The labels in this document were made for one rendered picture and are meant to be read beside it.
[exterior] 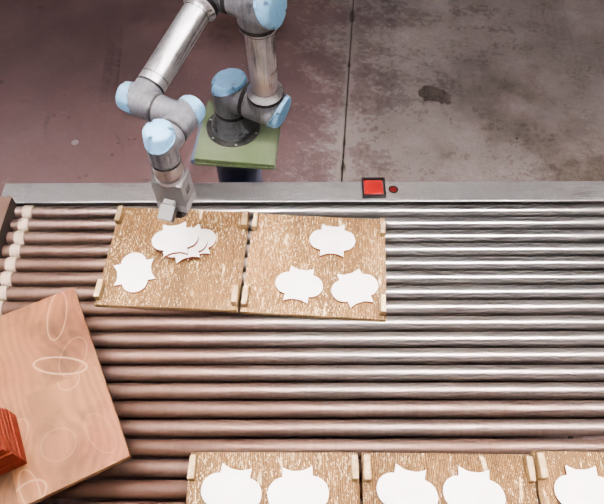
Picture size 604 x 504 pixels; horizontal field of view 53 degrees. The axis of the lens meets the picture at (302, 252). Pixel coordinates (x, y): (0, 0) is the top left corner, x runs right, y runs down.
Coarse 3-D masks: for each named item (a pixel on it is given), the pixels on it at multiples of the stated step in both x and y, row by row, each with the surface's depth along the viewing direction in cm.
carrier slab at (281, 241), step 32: (288, 224) 188; (320, 224) 188; (352, 224) 188; (256, 256) 182; (288, 256) 181; (352, 256) 181; (384, 256) 181; (256, 288) 175; (384, 288) 175; (384, 320) 170
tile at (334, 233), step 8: (320, 232) 185; (328, 232) 185; (336, 232) 185; (344, 232) 185; (312, 240) 183; (320, 240) 183; (328, 240) 183; (336, 240) 183; (344, 240) 183; (352, 240) 183; (320, 248) 182; (328, 248) 182; (336, 248) 182; (344, 248) 182; (352, 248) 183; (320, 256) 181
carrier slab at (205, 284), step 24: (144, 216) 190; (192, 216) 190; (216, 216) 190; (240, 216) 190; (120, 240) 185; (144, 240) 185; (216, 240) 185; (240, 240) 185; (168, 264) 180; (192, 264) 180; (216, 264) 180; (240, 264) 180; (120, 288) 176; (168, 288) 176; (192, 288) 176; (216, 288) 175; (240, 288) 176
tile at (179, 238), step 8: (184, 224) 184; (160, 232) 183; (168, 232) 183; (176, 232) 183; (184, 232) 183; (192, 232) 183; (152, 240) 181; (160, 240) 181; (168, 240) 181; (176, 240) 181; (184, 240) 181; (192, 240) 181; (160, 248) 180; (168, 248) 180; (176, 248) 180; (184, 248) 179
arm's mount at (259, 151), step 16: (208, 112) 219; (208, 128) 215; (256, 128) 215; (272, 128) 216; (208, 144) 211; (224, 144) 211; (240, 144) 211; (256, 144) 212; (272, 144) 212; (208, 160) 208; (224, 160) 208; (240, 160) 208; (256, 160) 208; (272, 160) 208
